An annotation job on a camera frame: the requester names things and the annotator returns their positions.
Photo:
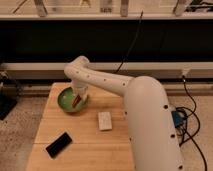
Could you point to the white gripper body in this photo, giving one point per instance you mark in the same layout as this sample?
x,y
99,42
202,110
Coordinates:
x,y
82,91

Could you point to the red pepper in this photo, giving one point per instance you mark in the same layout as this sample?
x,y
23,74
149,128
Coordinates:
x,y
76,101

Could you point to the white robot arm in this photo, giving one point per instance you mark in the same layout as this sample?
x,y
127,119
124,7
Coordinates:
x,y
151,128

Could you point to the green ceramic bowl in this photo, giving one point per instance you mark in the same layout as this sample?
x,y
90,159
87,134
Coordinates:
x,y
65,100

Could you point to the white remote control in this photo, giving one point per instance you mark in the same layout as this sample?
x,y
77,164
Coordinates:
x,y
104,121

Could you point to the black phone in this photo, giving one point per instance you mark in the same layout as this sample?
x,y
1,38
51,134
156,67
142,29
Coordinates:
x,y
58,145

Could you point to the black object at left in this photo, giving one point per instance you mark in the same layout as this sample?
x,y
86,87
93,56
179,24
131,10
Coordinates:
x,y
7,103

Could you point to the blue power box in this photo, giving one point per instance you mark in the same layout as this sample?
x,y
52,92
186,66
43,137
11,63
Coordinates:
x,y
177,119

